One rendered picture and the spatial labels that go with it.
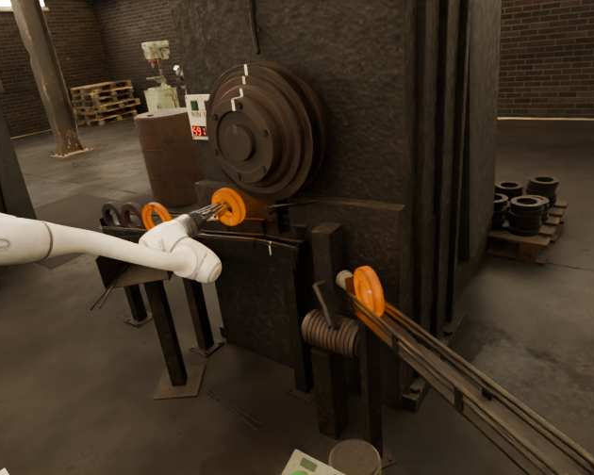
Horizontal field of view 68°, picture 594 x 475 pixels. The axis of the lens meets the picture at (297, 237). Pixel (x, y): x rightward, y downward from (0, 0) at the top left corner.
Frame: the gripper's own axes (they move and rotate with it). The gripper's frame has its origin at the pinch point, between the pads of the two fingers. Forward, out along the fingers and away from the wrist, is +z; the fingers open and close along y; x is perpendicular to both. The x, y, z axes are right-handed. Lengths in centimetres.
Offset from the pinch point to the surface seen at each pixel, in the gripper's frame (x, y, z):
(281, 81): 45, 34, 1
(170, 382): -82, -31, -31
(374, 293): -9, 73, -22
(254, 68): 49, 24, 1
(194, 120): 29.3, -23.2, 13.7
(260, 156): 23.0, 27.9, -7.6
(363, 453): -30, 85, -55
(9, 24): 129, -977, 413
